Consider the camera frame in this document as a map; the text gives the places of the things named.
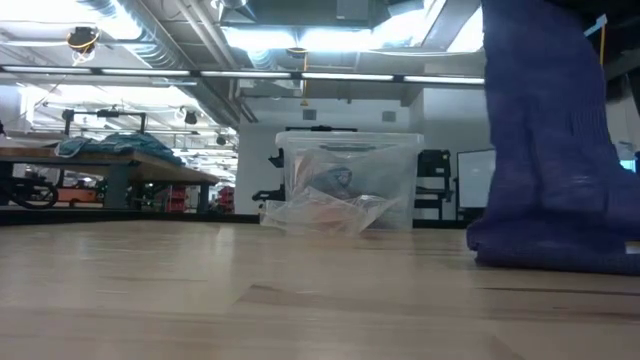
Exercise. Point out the orange box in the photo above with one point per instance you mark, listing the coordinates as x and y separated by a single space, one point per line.
75 195

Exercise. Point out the black equipment stand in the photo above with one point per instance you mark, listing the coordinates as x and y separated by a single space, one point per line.
277 160
434 164

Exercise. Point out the long LED light bar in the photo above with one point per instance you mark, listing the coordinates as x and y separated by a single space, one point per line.
345 77

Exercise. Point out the purple elastic bandage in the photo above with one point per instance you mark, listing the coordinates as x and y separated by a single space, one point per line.
545 150

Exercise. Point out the dark blue roll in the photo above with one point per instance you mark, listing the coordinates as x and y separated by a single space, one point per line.
334 179

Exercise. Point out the wooden workbench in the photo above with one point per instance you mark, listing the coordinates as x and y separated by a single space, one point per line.
150 170

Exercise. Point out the silver ventilation duct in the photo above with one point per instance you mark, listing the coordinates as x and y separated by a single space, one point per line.
155 52

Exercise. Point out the black camera rig frame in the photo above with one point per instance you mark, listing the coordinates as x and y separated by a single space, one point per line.
105 113

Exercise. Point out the clear plastic bag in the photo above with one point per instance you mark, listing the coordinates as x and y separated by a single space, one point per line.
320 215

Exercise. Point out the black spot lamp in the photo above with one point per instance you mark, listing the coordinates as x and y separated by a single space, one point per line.
190 118
221 140

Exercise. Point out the white whiteboard panel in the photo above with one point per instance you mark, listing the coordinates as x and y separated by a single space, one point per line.
475 177

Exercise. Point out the teal cloth pile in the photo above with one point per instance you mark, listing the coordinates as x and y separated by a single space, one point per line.
125 145

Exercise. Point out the grey wall vent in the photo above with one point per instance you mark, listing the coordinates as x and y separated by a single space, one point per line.
389 116
309 115

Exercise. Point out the red storage boxes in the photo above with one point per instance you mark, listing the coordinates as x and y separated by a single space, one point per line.
170 200
226 199

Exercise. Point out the clear plastic storage bin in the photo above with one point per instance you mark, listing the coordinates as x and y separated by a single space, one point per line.
350 160

